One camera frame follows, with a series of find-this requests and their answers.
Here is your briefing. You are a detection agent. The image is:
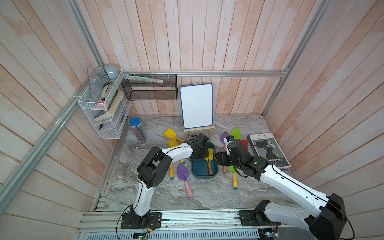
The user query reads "green ruler on basket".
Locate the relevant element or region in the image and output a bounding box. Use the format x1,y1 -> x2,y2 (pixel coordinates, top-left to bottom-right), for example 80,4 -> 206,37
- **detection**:
124,74 -> 164,83

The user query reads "small wooden easel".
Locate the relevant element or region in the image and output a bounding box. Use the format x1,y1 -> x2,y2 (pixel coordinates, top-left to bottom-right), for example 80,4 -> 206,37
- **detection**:
184,125 -> 215,138

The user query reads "yellow shovel wooden handle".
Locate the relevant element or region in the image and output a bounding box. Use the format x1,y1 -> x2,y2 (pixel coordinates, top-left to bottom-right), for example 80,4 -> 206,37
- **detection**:
206,149 -> 214,176

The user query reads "red shovel wooden handle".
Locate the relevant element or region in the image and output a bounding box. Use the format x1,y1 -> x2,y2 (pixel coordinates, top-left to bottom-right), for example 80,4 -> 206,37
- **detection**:
238,140 -> 248,151

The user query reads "black cover book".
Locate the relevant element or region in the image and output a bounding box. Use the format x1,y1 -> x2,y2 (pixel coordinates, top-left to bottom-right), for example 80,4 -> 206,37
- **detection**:
247,133 -> 291,170

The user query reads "purple trowel pink handle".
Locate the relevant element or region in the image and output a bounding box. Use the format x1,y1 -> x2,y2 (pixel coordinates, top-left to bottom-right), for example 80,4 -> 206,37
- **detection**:
220,132 -> 229,152

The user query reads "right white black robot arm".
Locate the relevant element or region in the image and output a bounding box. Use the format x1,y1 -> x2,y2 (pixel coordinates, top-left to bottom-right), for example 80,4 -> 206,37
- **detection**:
216,141 -> 351,240

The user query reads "pink item in shelf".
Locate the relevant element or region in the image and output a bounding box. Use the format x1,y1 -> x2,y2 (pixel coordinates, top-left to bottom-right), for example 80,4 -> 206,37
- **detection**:
96,101 -> 108,108

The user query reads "yellow shovel orange handle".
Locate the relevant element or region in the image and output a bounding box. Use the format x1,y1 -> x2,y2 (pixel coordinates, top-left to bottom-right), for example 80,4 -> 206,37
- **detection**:
168,140 -> 185,165

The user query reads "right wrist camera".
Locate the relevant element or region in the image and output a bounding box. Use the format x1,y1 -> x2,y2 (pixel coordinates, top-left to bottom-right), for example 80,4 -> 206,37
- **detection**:
225,136 -> 235,145

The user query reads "black mesh wall basket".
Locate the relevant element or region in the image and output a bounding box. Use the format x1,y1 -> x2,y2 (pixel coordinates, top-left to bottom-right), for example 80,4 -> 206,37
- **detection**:
122,73 -> 178,101

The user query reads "yellow shovel blue tip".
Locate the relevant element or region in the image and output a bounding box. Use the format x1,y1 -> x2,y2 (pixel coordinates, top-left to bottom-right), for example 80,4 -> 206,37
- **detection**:
169,165 -> 175,180

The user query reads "white board blue frame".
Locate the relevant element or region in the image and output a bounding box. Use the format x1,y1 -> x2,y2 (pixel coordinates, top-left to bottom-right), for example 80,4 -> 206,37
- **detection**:
180,84 -> 213,129

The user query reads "yellow scoop orange handle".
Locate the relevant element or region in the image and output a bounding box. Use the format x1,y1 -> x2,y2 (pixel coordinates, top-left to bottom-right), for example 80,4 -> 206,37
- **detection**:
164,129 -> 185,143

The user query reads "white wire shelf rack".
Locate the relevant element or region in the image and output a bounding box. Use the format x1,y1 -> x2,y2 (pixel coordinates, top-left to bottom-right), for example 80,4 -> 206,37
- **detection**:
78,68 -> 132,140

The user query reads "green trowel yellow handle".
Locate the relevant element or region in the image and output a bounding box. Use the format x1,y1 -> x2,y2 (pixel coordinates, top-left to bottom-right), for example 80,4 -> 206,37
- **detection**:
229,166 -> 238,190

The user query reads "purple shovel pink handle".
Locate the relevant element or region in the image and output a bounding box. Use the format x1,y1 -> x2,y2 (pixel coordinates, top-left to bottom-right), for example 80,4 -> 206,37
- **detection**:
177,164 -> 194,199

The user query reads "blue lid pencil tube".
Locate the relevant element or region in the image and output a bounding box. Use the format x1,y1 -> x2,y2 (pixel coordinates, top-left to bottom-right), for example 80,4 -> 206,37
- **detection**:
129,117 -> 147,143

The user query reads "grey round object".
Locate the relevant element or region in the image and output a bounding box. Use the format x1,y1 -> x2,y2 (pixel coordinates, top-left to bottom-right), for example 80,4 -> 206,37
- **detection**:
104,65 -> 119,81

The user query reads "green trowel wooden handle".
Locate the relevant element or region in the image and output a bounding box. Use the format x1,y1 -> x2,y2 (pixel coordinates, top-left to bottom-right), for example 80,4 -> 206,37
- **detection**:
231,128 -> 242,140

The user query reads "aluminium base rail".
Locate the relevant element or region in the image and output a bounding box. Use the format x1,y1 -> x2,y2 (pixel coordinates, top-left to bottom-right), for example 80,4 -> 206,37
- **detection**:
76,207 -> 325,233

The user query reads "dark teal storage box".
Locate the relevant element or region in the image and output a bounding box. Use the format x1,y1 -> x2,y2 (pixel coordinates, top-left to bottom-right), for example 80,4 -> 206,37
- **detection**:
191,142 -> 219,179

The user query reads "book in wire shelf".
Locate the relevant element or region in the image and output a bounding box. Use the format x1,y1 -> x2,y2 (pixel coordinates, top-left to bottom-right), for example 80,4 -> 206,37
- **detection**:
94,89 -> 125,122

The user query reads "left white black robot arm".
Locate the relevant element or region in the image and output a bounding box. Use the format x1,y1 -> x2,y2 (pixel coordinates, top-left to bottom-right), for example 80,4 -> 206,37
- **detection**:
120,134 -> 209,229

